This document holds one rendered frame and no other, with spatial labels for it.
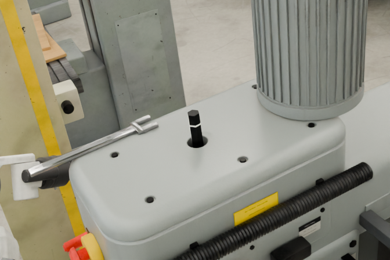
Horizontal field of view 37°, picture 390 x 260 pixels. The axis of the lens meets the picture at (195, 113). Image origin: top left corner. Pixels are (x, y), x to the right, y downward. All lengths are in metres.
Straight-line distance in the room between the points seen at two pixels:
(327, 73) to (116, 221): 0.42
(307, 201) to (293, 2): 0.34
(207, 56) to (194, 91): 0.61
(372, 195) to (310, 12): 0.45
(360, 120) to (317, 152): 0.29
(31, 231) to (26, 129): 0.62
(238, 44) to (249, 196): 4.57
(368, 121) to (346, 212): 0.21
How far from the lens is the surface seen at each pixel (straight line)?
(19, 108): 2.83
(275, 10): 0.95
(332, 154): 1.04
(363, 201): 1.22
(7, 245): 1.33
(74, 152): 1.04
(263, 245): 1.08
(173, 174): 0.95
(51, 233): 3.28
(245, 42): 5.53
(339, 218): 1.20
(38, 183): 1.60
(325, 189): 1.03
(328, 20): 0.95
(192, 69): 5.16
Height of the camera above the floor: 2.49
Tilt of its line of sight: 33 degrees down
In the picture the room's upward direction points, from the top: 8 degrees counter-clockwise
